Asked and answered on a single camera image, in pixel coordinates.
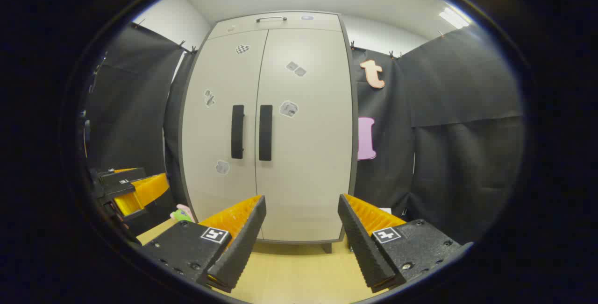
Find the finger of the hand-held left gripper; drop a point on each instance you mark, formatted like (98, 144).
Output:
(145, 192)
(125, 170)

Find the white cabinet drawer front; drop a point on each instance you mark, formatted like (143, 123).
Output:
(299, 24)

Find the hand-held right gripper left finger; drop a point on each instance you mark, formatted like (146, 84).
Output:
(243, 243)

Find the white double-door shoe cabinet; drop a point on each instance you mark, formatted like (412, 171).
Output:
(280, 229)

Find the small ceiling light panel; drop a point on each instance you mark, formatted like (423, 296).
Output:
(453, 17)

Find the white shoe cabinet door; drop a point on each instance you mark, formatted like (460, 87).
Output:
(313, 154)
(210, 131)

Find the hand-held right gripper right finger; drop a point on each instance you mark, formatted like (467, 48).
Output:
(362, 243)

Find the green plush toy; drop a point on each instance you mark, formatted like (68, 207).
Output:
(180, 215)

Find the black backdrop cloth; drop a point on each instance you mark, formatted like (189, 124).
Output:
(467, 154)

